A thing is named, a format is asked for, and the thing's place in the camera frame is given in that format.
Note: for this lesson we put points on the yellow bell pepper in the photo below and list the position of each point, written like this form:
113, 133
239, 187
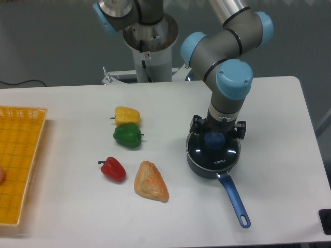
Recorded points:
124, 115

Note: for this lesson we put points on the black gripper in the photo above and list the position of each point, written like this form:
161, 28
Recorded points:
208, 125

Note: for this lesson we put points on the green bell pepper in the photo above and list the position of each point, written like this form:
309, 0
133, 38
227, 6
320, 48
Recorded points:
128, 135

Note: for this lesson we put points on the black device table edge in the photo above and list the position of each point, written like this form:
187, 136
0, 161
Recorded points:
325, 217

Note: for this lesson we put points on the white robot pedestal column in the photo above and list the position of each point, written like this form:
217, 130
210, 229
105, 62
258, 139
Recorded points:
152, 45

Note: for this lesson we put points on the golden pastry turnover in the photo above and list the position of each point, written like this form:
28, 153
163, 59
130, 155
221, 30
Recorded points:
149, 183

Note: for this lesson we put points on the white metal base frame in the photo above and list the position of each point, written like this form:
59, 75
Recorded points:
178, 74

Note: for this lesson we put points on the glass lid blue knob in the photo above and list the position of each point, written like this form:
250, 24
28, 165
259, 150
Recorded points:
212, 152

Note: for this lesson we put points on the yellow woven basket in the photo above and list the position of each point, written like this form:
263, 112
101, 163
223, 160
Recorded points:
21, 131

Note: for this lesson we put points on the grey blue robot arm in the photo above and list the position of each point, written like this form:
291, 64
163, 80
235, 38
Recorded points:
214, 59

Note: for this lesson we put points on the dark saucepan blue handle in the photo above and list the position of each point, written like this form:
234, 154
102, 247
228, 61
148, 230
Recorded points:
227, 182

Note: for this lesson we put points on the red bell pepper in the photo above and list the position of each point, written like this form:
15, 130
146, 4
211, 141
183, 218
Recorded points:
112, 169

